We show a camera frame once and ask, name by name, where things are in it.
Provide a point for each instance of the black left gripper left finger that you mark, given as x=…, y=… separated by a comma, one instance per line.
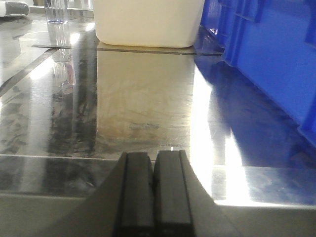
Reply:
x=122, y=206

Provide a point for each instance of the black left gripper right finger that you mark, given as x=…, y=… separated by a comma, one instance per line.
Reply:
x=183, y=208

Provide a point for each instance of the cream plastic bin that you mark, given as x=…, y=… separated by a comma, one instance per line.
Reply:
x=148, y=23

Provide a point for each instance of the large blue plastic bin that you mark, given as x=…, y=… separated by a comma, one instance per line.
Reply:
x=259, y=59

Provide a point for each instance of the clear plastic bottle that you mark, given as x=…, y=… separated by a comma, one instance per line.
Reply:
x=56, y=11

